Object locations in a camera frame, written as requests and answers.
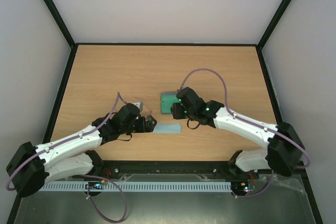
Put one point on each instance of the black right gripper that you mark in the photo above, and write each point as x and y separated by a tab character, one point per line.
176	111

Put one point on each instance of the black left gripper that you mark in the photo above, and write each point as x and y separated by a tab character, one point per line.
150	127

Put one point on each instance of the light blue cleaning cloth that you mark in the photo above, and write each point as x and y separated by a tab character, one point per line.
167	128

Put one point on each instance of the pink transparent sunglasses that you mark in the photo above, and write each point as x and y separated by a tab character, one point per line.
146	110

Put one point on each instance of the grey glasses case green lining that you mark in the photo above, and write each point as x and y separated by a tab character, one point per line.
168	98

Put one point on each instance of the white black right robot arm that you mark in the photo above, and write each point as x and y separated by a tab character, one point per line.
280	146

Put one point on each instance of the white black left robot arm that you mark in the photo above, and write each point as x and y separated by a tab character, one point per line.
33	166

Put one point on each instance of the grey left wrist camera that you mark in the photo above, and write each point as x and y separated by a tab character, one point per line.
139	105

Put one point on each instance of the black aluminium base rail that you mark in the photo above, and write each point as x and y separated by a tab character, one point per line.
214	169

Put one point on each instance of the light blue slotted cable duct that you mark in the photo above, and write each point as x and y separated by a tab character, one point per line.
222	187

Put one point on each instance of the black enclosure frame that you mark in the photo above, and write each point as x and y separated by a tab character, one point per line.
259	46

